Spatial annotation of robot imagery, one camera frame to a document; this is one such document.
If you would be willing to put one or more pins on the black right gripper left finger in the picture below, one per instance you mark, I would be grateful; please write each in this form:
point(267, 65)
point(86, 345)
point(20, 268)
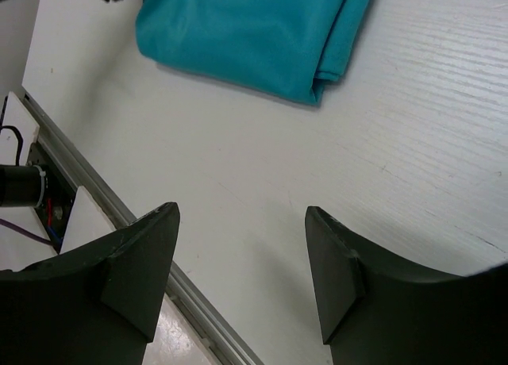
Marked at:
point(96, 304)

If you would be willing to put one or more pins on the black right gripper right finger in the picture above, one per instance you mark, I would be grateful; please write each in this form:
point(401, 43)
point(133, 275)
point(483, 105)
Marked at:
point(376, 307)

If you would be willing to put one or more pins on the teal t-shirt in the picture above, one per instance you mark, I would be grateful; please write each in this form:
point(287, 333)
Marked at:
point(291, 49)

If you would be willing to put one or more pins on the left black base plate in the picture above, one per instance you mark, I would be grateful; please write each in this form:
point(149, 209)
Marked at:
point(59, 196)

